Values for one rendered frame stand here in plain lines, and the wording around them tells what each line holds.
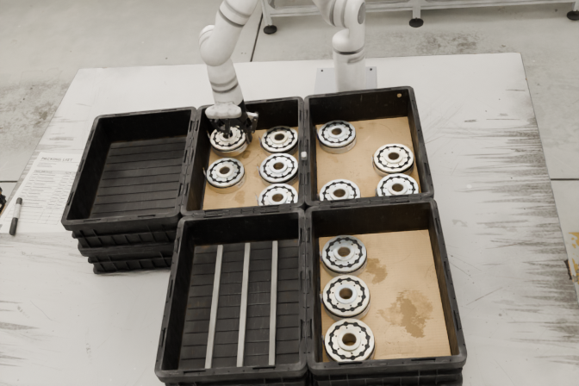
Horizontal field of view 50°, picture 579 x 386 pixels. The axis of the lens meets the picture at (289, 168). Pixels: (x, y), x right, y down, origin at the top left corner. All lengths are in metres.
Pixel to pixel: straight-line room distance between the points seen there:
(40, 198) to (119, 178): 0.34
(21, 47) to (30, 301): 2.61
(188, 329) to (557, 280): 0.88
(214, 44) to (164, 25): 2.49
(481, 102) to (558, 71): 1.33
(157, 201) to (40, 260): 0.39
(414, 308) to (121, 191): 0.84
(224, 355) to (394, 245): 0.46
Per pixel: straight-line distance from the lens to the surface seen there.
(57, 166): 2.12
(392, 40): 3.49
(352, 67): 1.81
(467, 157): 1.86
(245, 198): 1.62
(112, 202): 1.74
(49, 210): 1.99
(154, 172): 1.77
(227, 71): 1.54
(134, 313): 1.66
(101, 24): 4.15
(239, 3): 1.43
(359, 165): 1.65
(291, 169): 1.63
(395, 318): 1.38
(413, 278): 1.44
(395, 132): 1.74
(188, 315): 1.46
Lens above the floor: 2.03
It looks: 46 degrees down
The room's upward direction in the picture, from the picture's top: 11 degrees counter-clockwise
